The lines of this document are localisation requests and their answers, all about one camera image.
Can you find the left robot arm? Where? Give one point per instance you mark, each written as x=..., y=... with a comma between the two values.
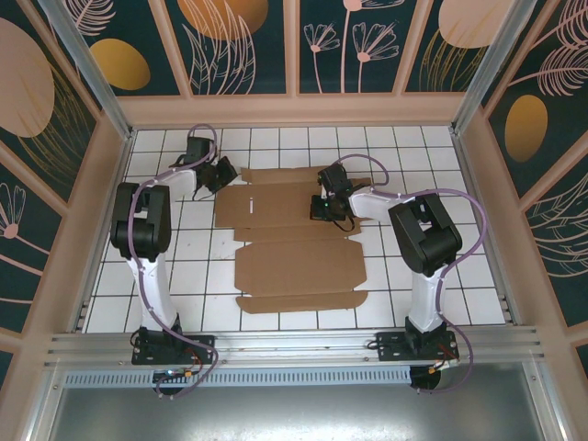
x=147, y=285

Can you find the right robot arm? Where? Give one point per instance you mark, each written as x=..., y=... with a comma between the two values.
x=427, y=239

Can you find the dark panel small orange oval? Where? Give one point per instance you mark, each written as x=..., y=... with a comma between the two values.
x=120, y=64

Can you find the grey metal sheet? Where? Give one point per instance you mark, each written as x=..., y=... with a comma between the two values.
x=294, y=413

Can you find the aluminium mounting rail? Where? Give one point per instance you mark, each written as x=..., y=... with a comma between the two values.
x=294, y=342

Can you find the dark panel orange disc leaves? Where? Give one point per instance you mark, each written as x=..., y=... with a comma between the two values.
x=220, y=18

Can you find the small circuit board with LEDs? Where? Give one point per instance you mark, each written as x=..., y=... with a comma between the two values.
x=172, y=373

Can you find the dark panel tall orange oval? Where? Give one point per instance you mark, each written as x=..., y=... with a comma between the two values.
x=526, y=128

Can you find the brown cardboard box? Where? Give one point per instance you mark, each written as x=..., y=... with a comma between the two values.
x=298, y=266

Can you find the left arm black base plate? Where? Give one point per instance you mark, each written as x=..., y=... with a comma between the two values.
x=197, y=348

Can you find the dark panel leaf outlines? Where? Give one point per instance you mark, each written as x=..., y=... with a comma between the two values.
x=560, y=239

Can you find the dark panel with two flowers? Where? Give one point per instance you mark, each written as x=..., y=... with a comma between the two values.
x=349, y=69

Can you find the large dark panel pale disc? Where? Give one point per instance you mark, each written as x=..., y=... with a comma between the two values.
x=23, y=82

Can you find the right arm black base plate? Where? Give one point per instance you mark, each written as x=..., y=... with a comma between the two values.
x=390, y=347

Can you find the dark panel single flower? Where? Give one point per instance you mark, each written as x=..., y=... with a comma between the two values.
x=18, y=257

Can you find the dark panel feather leaf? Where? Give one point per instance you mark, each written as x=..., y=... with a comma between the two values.
x=565, y=59

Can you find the aluminium corner post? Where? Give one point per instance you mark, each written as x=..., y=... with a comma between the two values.
x=491, y=69
x=87, y=69

